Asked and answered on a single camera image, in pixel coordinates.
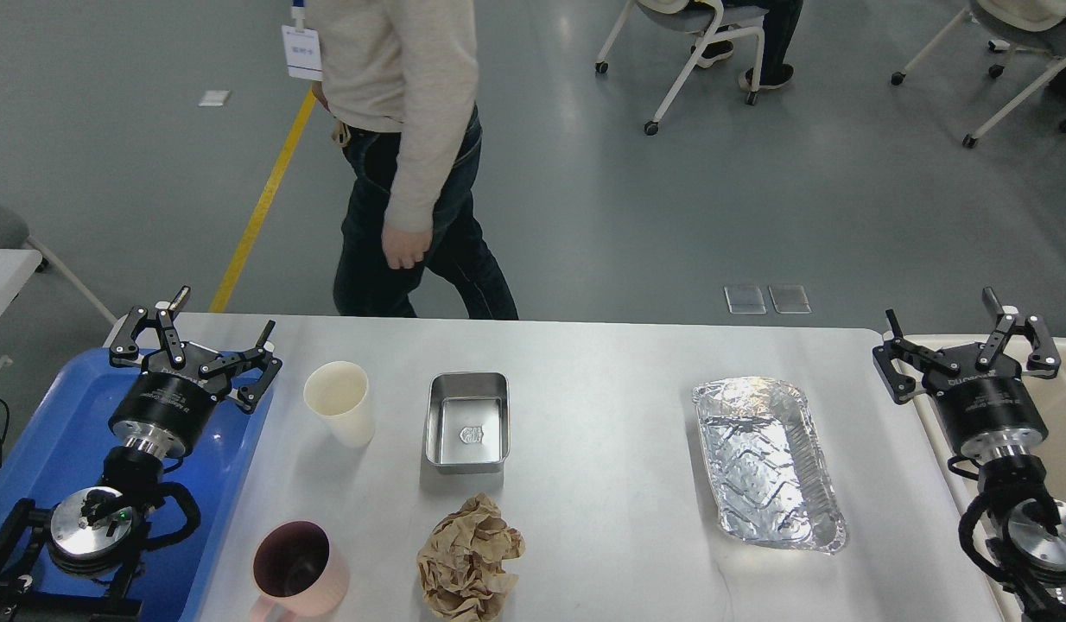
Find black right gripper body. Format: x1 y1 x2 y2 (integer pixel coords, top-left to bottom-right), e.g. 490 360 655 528
928 371 1050 457

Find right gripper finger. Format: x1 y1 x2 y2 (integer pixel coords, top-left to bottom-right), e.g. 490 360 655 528
872 308 959 405
975 287 1062 379

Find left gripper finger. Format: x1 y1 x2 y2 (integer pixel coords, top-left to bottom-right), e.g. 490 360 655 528
198 320 282 414
109 286 192 374

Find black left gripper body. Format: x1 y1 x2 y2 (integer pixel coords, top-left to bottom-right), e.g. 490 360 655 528
108 371 226 458

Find aluminium foil tray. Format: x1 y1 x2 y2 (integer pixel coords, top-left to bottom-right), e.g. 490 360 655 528
691 377 847 555

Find pink mug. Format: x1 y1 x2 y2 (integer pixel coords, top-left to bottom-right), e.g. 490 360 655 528
248 520 350 621

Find steel rectangular container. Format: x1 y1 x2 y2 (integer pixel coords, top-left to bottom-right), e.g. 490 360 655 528
423 371 510 475

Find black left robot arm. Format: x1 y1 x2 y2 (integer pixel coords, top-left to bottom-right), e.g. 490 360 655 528
0 288 282 621

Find cream paper cup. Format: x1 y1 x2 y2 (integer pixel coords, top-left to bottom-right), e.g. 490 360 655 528
302 361 376 448

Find white side table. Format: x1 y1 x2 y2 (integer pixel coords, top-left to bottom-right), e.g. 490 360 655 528
0 249 42 318

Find crumpled brown paper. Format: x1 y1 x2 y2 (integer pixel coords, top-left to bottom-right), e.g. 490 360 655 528
417 493 526 621

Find white chair at right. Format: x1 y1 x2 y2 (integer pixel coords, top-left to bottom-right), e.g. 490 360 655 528
889 1 1066 149

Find walking person beige sweater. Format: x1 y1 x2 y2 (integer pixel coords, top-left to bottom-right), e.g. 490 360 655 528
301 1 518 321

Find seated person dark trousers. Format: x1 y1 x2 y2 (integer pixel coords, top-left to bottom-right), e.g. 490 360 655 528
696 1 804 92

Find white office chair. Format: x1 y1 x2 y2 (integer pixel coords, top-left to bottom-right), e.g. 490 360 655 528
593 1 769 135

